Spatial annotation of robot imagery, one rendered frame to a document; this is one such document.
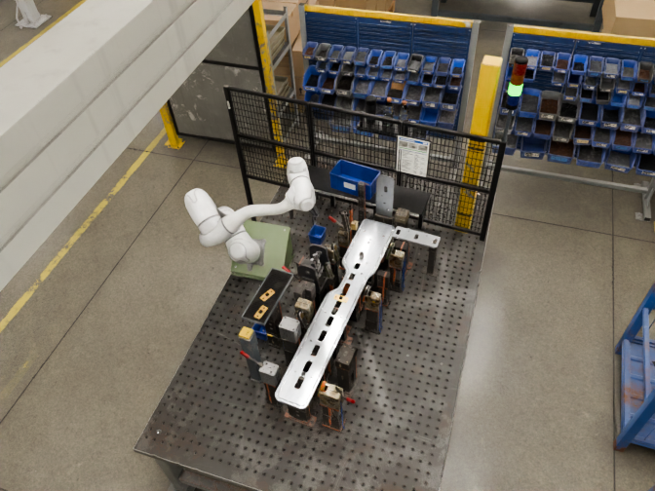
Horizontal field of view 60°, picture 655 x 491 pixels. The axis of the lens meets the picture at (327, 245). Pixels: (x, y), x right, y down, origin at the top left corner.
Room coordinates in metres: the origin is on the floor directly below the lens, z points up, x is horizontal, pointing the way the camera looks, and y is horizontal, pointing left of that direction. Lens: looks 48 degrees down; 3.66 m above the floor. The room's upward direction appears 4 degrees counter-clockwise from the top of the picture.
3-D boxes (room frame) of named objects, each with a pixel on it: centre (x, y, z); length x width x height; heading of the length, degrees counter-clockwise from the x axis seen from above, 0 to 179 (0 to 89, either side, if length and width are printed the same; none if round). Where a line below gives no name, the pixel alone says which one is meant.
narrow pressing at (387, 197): (2.65, -0.39, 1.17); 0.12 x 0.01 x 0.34; 64
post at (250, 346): (1.71, 0.46, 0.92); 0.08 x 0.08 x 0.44; 64
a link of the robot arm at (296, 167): (2.20, 0.12, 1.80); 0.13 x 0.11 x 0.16; 10
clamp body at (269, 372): (1.54, 0.35, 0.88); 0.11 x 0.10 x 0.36; 64
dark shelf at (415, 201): (2.90, -0.27, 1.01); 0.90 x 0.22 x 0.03; 64
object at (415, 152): (2.87, -0.59, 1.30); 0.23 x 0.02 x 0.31; 64
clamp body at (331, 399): (1.39, 0.04, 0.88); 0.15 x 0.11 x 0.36; 64
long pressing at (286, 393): (1.98, -0.05, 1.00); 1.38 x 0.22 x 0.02; 154
